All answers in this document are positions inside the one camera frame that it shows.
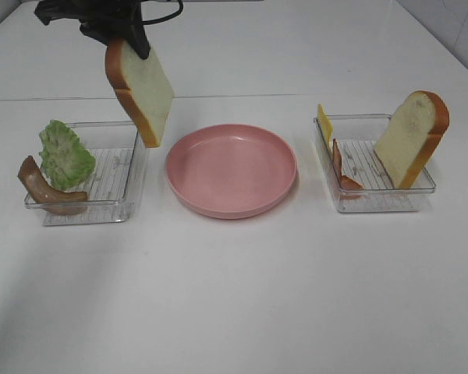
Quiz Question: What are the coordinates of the bread slice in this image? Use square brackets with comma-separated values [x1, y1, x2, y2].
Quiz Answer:
[105, 38, 174, 148]
[374, 90, 449, 189]

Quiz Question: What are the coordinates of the green lettuce leaf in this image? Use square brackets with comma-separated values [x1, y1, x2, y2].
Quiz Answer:
[39, 120, 96, 191]

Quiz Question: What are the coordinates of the left clear plastic tray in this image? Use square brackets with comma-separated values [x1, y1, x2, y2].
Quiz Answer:
[24, 121, 147, 226]

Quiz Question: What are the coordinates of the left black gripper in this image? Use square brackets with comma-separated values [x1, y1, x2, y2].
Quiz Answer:
[34, 0, 151, 59]

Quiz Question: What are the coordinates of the yellow cheese slice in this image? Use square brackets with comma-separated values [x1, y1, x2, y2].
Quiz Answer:
[317, 104, 333, 150]

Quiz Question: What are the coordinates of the clear plastic tray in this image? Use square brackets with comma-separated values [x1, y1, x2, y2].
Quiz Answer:
[314, 114, 436, 213]
[24, 121, 147, 226]

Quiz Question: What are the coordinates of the right clear plastic tray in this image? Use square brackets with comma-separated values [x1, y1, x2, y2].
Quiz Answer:
[314, 114, 436, 213]

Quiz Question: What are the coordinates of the pink round plate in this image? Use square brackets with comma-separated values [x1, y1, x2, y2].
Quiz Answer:
[165, 124, 297, 219]

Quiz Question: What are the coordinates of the brown bacon strip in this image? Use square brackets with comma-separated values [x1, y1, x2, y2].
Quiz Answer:
[17, 156, 88, 216]

